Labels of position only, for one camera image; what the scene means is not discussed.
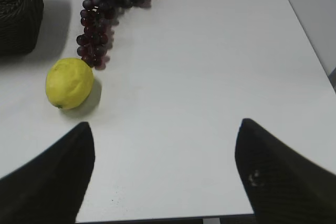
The dark purple grape bunch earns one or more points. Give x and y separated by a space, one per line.
96 18

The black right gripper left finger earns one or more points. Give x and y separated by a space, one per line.
51 187

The black wicker basket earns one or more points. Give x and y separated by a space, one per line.
20 25

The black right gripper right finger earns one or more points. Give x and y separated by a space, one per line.
282 186

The yellow lemon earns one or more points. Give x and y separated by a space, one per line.
68 83

